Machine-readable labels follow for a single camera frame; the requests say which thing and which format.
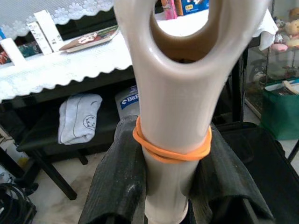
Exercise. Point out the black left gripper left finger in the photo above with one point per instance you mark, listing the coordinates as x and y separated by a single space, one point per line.
116 177

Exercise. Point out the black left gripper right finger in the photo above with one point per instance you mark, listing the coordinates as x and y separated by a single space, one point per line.
224 172

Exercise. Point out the black bag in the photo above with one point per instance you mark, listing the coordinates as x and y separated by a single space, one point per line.
268 168

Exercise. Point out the orange rubber band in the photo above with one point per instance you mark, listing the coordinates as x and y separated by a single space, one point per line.
168 157

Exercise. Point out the white folded cloth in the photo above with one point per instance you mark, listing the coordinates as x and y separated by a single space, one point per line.
79 119

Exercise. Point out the white box with blue logo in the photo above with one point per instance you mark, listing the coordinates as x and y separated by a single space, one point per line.
127 105

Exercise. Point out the green bag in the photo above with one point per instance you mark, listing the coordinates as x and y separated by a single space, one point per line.
280 116

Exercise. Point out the glass cabinet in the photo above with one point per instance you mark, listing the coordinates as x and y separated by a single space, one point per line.
257 93

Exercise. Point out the black table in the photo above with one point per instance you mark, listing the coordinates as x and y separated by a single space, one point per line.
42 133

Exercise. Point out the grey round figure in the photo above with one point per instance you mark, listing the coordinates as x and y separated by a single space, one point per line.
258 71

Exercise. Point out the white scalloped lace cloth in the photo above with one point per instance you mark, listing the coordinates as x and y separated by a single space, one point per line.
70 11
58 67

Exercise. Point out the pink plush toy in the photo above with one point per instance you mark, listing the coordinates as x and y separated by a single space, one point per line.
279 47

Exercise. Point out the yellow plush toy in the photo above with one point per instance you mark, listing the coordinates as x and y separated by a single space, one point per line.
293 32

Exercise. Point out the white box with black print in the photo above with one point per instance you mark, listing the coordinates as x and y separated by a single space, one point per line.
38 39

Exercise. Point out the tall white box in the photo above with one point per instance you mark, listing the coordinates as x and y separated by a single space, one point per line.
47 30

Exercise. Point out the plain white box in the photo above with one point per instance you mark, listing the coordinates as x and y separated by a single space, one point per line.
12 52

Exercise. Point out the blue printed box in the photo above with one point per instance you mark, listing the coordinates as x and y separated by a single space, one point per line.
194 8

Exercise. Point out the pink packet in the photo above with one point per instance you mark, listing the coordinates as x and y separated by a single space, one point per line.
170 12

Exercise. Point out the brown box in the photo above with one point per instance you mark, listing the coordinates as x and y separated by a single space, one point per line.
179 8

